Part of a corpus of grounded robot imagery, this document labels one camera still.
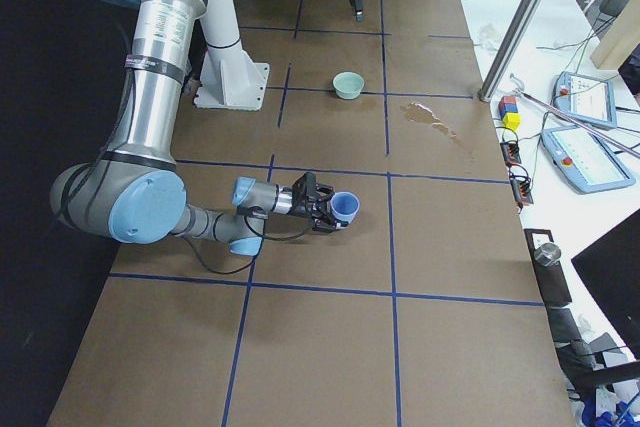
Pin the crumpled white tissue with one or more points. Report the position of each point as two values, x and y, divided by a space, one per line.
488 38

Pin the teach pendant tablet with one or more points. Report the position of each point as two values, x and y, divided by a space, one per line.
586 98
585 161

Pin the blue plastic cup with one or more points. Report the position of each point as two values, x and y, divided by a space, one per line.
344 207

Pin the far teach pendant tablet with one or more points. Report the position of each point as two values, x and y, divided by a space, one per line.
586 98

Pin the small metal cylinder weight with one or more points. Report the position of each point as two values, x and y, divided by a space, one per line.
547 254

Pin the near teach pendant tablet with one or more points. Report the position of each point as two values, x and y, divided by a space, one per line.
585 161

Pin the black electronics board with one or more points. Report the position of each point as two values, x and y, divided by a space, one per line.
511 152
521 188

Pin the light green bowl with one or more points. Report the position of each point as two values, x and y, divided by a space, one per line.
348 85

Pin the white mounting post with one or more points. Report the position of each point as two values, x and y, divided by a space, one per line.
229 78

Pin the aluminium frame post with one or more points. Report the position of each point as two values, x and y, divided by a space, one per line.
514 34

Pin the coloured cube block stack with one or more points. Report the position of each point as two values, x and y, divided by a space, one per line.
509 113

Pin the long reacher grabber tool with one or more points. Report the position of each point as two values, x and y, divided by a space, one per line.
520 91

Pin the black monitor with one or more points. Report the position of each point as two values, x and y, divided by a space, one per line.
609 269

